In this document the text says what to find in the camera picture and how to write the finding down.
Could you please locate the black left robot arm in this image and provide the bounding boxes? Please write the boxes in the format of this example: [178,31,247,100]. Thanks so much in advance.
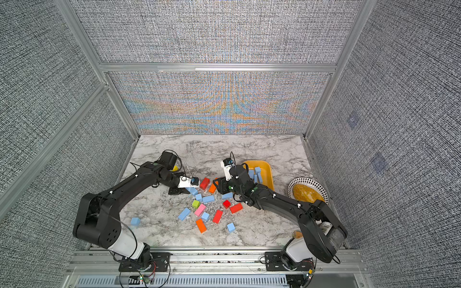
[73,150,181,260]

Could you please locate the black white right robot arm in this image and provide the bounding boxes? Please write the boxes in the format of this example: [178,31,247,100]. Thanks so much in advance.
[212,164,348,271]

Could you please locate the small red cube block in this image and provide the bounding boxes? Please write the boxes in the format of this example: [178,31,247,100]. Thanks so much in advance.
[223,200,231,209]

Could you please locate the orange long block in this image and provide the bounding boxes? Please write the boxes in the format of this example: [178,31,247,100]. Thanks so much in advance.
[208,181,217,194]

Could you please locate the yellow plastic tray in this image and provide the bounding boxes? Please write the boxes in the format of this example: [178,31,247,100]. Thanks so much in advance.
[245,160,274,190]

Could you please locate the lime green cube block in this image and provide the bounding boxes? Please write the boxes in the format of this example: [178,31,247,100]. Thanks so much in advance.
[192,200,200,209]

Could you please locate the light blue long block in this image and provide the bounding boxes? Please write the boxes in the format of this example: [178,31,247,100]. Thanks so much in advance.
[202,195,215,204]
[178,208,191,221]

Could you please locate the pink block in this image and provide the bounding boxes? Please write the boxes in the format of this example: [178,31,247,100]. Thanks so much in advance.
[194,204,206,217]

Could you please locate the red long block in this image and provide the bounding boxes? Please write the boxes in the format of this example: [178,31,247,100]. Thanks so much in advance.
[212,210,223,224]

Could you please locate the patterned plate with yellow food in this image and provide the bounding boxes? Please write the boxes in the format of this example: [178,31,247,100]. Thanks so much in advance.
[288,177,329,204]

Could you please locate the brown wooden item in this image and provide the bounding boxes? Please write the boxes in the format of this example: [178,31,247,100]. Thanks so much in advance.
[292,230,303,239]

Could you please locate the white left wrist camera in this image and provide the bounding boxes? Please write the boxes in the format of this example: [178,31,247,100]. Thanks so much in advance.
[178,176,200,188]

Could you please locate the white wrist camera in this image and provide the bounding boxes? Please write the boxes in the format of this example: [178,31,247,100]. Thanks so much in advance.
[221,158,235,181]
[178,176,200,188]

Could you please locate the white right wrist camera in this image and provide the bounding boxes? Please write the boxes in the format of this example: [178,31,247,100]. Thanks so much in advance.
[221,158,235,181]

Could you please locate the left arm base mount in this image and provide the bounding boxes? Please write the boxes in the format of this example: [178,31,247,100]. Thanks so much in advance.
[118,252,171,272]

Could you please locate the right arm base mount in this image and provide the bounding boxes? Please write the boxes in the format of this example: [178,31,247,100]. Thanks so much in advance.
[264,252,315,272]

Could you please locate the aluminium front rail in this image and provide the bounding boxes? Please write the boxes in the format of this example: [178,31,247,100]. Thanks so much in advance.
[65,246,370,276]

